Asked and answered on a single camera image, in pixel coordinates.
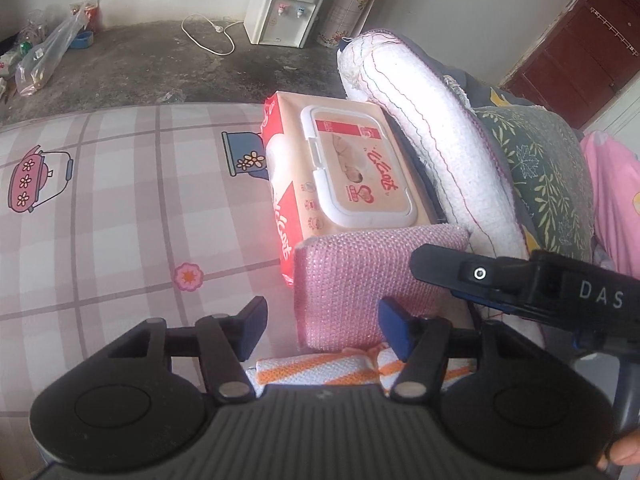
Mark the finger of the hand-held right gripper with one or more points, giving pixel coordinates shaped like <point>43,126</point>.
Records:
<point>440,265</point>

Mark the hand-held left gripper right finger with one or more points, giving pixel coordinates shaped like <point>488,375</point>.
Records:
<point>395,325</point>

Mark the pink garment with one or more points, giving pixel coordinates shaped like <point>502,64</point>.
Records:
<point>615,200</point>

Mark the green leaf pillow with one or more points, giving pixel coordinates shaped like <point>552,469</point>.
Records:
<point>545,175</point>

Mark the person's right hand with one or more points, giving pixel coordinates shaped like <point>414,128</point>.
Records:
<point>625,452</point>

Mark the blue bowl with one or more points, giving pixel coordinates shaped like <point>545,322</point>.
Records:
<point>82,40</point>

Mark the orange striped towel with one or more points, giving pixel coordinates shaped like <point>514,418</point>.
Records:
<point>310,367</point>

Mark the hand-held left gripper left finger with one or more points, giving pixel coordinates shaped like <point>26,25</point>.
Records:
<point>252,325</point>

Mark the pink knitted cloth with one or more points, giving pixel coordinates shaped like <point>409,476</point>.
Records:
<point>350,290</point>

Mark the clear plastic bag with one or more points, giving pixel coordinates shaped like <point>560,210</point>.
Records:
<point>45,55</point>

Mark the white hook rail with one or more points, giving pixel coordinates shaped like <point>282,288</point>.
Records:
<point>615,27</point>

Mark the peach wet wipes pack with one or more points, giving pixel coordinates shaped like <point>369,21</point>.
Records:
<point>350,160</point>

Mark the floral printed roll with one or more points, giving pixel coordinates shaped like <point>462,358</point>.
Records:
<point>350,0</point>

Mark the white water dispenser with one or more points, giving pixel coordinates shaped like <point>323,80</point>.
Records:
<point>280,15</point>

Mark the brown wooden door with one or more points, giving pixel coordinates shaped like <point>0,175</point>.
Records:
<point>580,45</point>

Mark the white rolled stitched blanket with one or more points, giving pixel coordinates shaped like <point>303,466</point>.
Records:
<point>430,125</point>

